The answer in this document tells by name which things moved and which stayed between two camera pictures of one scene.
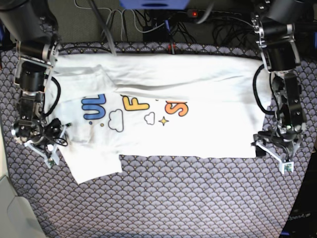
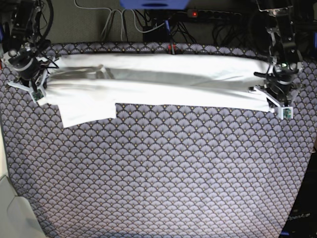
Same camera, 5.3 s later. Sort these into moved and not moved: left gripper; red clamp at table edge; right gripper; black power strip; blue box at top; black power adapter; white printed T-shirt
Moved: left gripper; white printed T-shirt; right gripper
Not moved: red clamp at table edge; black power adapter; black power strip; blue box at top
